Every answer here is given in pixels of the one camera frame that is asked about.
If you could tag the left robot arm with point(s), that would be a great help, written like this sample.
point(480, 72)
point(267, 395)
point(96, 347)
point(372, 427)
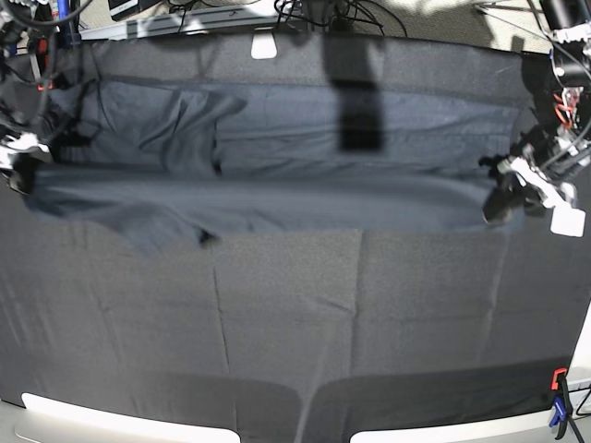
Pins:
point(565, 25)

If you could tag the red clamp left edge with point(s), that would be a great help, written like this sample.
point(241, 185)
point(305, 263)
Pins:
point(40, 63)

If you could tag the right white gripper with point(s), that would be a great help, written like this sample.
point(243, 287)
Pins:
point(16, 158)

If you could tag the dark navy t-shirt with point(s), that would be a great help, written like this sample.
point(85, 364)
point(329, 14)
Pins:
point(153, 162)

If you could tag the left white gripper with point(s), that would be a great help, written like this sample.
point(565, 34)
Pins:
point(539, 171)

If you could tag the white tag on cloth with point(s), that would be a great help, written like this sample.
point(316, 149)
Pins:
point(263, 46)

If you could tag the blue clamp top left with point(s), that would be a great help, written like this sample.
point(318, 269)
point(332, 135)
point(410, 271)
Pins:
point(69, 32)

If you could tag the black table cloth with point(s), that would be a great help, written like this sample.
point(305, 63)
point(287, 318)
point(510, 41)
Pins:
point(307, 336)

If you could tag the blue orange clamp bottom right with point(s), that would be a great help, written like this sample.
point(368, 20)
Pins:
point(562, 407)

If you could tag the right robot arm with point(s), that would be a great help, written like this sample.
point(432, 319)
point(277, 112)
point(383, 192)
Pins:
point(29, 50)

